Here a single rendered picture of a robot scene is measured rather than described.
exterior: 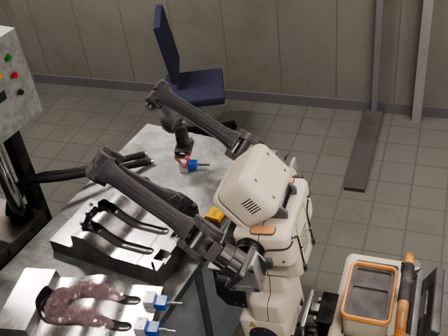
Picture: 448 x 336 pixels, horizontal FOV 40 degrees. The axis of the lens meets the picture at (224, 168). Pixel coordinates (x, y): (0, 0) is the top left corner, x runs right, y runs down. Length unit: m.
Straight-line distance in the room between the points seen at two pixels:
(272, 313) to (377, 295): 0.33
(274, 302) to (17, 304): 0.85
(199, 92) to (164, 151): 1.18
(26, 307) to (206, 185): 0.91
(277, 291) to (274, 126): 2.46
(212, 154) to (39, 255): 0.87
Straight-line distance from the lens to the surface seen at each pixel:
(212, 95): 3.91
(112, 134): 4.52
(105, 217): 2.36
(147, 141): 2.93
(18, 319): 2.15
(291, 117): 4.41
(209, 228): 1.68
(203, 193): 2.56
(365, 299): 2.00
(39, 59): 5.35
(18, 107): 2.72
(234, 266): 1.68
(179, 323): 2.40
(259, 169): 1.72
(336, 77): 4.37
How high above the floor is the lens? 2.44
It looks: 38 degrees down
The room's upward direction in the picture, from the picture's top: 8 degrees counter-clockwise
